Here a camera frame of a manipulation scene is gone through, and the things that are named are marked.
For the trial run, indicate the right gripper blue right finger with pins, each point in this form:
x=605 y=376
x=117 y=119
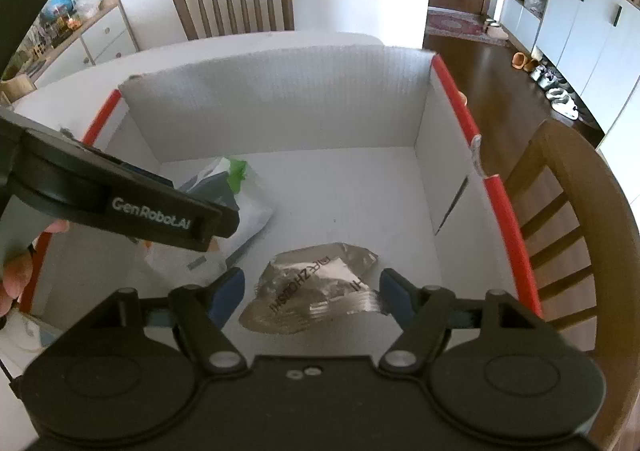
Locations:
x=403 y=301

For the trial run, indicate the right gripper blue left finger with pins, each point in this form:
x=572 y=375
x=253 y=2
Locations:
x=218 y=299

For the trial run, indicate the silver foil snack packet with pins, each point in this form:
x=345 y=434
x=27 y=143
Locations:
x=302 y=288

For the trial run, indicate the white green plastic packet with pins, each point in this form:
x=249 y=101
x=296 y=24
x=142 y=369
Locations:
x=233 y=186

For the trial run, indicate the red and white cardboard box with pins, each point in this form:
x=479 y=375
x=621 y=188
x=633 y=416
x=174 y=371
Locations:
x=355 y=144

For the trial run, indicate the person's left hand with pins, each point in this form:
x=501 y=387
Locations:
x=17 y=274

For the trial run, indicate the white drawer sideboard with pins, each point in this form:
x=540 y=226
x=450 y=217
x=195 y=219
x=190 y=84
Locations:
x=97 y=32

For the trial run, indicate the blue globe toy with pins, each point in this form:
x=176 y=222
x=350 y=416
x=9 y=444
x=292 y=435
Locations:
x=55 y=9

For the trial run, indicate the wooden chair at right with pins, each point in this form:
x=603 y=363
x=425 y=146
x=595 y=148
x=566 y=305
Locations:
x=590 y=273

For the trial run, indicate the orange slippers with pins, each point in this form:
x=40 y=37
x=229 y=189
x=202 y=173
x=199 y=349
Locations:
x=522 y=62

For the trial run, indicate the wooden chair behind table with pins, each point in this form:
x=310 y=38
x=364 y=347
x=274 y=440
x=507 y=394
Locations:
x=212 y=18

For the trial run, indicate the red patterned door rug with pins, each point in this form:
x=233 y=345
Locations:
x=462 y=25

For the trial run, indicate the light blue wall cabinet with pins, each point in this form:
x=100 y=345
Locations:
x=593 y=43

